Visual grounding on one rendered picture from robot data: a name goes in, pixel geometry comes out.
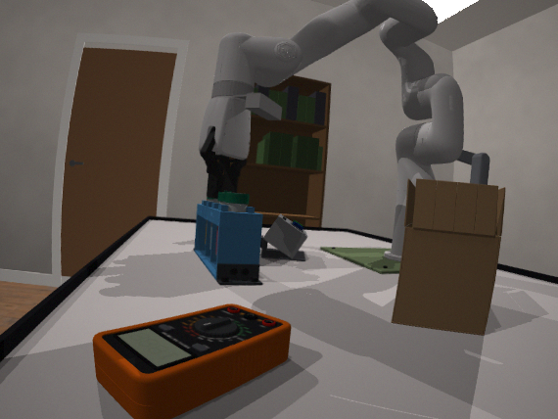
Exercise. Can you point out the orange digital multimeter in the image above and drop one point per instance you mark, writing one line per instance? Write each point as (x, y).
(164, 368)

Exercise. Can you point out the brown cardboard box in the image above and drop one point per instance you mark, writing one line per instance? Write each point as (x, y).
(447, 275)

